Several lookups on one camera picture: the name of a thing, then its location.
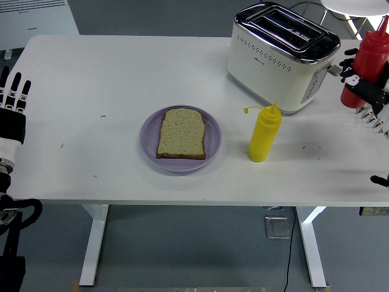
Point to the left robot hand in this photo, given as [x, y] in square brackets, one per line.
[12, 124]

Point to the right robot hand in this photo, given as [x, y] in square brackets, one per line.
[367, 91]

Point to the red squeeze bottle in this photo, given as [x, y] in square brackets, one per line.
[370, 57]

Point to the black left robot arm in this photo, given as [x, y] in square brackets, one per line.
[12, 273]

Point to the bread slice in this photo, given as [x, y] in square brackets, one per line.
[182, 134]

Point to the metal toast rack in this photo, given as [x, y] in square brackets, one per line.
[369, 117]

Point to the white round background table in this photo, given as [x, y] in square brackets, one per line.
[355, 6]

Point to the cream two-slot toaster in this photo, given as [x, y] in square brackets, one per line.
[273, 70]

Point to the white heater appliance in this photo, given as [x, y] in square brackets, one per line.
[36, 27]

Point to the yellow squeeze bottle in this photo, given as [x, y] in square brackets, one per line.
[264, 134]

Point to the white table leg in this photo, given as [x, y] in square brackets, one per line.
[94, 243]
[313, 243]

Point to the purple round plate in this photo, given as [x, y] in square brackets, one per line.
[212, 137]

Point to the brown cardboard piece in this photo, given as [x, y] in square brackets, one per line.
[75, 286]

